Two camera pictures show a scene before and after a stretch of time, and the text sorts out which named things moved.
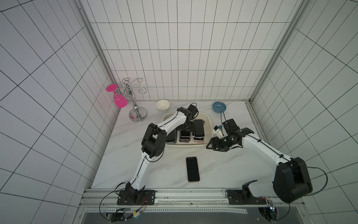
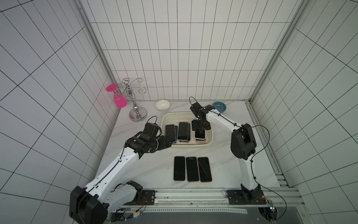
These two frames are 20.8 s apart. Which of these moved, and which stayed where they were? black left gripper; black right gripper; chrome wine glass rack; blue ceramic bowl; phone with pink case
Moved: black left gripper; black right gripper
Stayed: blue ceramic bowl; phone with pink case; chrome wine glass rack
